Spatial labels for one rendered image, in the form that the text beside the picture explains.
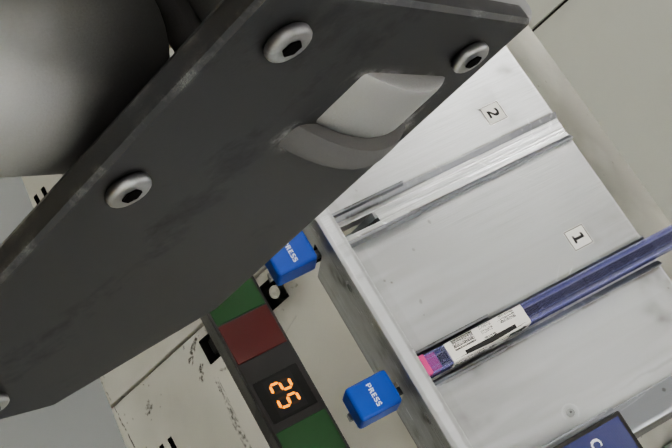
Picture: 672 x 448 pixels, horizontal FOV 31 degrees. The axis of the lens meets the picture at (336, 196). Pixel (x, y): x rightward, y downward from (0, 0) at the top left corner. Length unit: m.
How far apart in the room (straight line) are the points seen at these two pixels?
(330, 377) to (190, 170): 0.97
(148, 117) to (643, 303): 0.66
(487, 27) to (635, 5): 2.57
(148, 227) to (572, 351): 0.59
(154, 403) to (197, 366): 0.08
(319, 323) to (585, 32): 1.77
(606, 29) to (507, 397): 2.11
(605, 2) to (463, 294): 2.09
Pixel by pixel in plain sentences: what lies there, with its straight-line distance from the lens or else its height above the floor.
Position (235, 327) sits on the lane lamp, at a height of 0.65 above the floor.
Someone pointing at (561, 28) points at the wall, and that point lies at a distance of 2.90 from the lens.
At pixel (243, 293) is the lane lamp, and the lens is 0.81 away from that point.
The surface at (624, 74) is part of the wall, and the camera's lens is 2.83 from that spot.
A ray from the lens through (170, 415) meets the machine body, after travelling 1.35.
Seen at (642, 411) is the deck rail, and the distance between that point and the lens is 0.81.
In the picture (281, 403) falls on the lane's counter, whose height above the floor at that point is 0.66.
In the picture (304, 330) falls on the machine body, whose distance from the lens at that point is 1.22.
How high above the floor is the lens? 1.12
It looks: 28 degrees down
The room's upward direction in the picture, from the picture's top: 48 degrees clockwise
